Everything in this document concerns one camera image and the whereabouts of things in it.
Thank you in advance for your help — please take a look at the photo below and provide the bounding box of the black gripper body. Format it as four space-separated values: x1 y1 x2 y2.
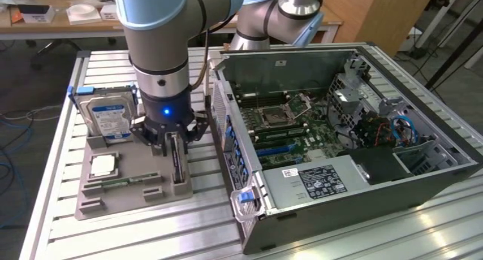
141 86 196 129

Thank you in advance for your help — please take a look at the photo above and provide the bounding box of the black graphics card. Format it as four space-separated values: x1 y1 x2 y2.
165 131 188 186

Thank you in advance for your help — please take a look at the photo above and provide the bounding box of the grey parts rack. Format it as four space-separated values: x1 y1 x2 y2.
73 101 195 220

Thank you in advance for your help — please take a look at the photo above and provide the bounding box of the hard disk in blue caddy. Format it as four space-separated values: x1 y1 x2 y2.
66 84 141 144

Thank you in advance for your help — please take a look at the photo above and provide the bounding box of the silver CPU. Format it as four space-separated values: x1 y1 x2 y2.
89 155 120 176

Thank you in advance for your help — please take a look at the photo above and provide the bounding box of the black RAM slot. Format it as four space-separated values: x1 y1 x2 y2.
239 99 288 107
237 93 287 101

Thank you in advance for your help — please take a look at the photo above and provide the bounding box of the black expansion slot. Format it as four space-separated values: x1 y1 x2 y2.
251 140 292 149

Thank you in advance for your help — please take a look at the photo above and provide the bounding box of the CPU socket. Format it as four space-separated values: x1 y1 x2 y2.
260 106 293 128

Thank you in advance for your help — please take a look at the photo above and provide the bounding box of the blue expansion slot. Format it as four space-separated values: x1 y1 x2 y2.
255 145 293 157

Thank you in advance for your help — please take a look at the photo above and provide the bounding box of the blue case latch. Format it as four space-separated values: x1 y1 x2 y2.
236 189 261 207

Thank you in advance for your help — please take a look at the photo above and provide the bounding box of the metal socket cover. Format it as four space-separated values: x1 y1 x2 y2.
285 93 315 117

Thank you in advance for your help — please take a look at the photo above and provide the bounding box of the green motherboard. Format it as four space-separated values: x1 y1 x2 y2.
232 83 347 170

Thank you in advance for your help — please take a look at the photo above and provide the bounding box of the black chair base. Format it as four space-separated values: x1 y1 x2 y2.
26 38 82 71

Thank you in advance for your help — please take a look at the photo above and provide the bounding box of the white carton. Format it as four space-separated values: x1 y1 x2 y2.
98 3 124 21

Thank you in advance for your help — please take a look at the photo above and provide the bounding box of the wooden desk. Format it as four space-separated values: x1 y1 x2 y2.
0 0 344 50

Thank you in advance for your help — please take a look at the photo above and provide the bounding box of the grey power supply unit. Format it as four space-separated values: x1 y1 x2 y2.
261 154 372 210

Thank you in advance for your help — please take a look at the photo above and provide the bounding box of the grey metal disk bay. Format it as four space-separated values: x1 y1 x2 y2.
324 72 383 128
392 140 459 177

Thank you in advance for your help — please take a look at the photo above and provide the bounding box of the white box with dark top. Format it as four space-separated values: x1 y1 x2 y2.
17 4 56 24

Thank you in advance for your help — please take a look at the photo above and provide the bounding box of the black PC case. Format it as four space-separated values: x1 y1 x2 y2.
205 41 483 255

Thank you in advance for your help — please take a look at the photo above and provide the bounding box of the black plastic shroud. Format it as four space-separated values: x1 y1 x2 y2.
348 146 415 186

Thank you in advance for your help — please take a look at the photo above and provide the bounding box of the white floor box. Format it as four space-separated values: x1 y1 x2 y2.
397 27 423 53

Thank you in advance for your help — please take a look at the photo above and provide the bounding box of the wooden cabinet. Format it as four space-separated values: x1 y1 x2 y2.
331 0 440 58

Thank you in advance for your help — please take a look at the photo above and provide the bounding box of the black stand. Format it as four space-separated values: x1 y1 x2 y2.
424 0 483 90

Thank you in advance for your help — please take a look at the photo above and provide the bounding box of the white table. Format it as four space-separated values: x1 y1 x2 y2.
415 0 483 70

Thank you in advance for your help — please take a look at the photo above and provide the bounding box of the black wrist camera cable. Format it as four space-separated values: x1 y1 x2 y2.
187 0 243 90

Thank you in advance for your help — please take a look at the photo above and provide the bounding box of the white floor cable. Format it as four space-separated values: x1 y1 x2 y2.
0 103 61 122

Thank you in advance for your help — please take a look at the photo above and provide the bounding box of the blue floor cable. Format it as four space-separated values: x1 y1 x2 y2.
0 117 37 229

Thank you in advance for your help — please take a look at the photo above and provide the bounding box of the black cable bundle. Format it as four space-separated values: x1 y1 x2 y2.
333 115 380 153

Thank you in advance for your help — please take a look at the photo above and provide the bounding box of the red wire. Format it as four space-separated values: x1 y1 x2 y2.
376 123 392 148

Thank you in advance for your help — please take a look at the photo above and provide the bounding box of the blue wire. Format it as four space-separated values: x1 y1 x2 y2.
389 115 419 144

